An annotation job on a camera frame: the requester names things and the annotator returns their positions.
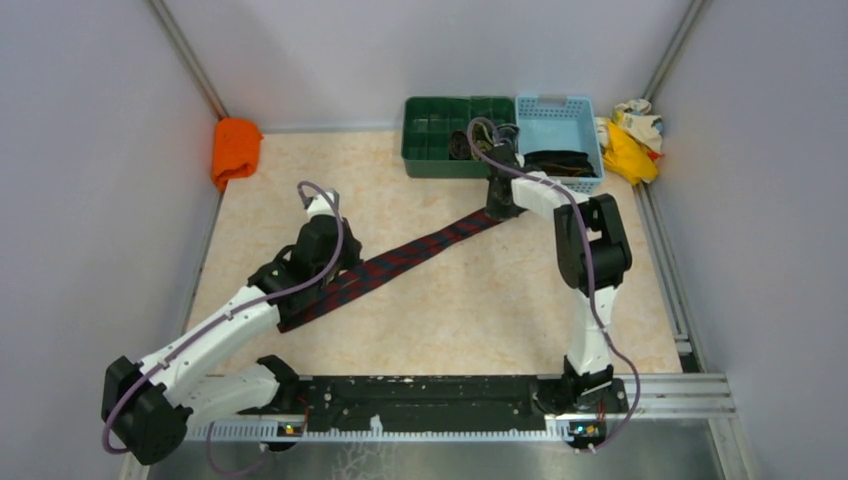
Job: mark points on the red navy striped tie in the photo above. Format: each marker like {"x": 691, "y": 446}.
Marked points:
{"x": 377, "y": 271}

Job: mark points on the dark brown rolled tie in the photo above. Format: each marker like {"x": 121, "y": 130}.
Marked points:
{"x": 458, "y": 146}

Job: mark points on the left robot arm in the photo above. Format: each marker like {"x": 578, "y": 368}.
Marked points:
{"x": 149, "y": 405}

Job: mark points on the orange folded cloth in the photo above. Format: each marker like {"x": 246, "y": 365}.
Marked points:
{"x": 236, "y": 151}

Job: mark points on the light blue plastic basket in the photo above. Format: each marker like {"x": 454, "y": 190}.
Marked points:
{"x": 559, "y": 123}

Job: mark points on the green compartment organizer tray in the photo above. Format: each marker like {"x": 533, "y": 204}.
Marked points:
{"x": 429, "y": 124}

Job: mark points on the black tie in basket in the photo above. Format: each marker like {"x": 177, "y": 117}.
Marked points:
{"x": 561, "y": 163}

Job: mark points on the yellow crumpled cloth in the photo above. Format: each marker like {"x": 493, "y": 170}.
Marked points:
{"x": 625, "y": 157}

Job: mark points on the olive rolled tie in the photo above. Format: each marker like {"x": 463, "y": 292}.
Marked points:
{"x": 481, "y": 140}

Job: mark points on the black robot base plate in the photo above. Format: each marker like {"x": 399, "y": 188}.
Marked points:
{"x": 437, "y": 404}

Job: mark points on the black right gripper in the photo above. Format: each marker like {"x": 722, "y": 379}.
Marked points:
{"x": 493, "y": 212}

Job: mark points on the white patterned crumpled cloth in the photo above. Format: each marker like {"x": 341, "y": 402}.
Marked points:
{"x": 636, "y": 118}

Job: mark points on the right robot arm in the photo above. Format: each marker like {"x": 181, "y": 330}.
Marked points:
{"x": 592, "y": 253}

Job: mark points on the white slotted cable duct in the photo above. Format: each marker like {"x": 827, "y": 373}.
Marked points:
{"x": 271, "y": 431}

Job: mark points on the grey rolled tie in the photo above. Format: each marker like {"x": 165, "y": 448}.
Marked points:
{"x": 506, "y": 134}

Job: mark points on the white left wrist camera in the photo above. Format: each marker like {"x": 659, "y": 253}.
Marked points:
{"x": 321, "y": 204}

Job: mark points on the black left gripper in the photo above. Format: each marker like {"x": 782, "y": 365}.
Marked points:
{"x": 354, "y": 249}

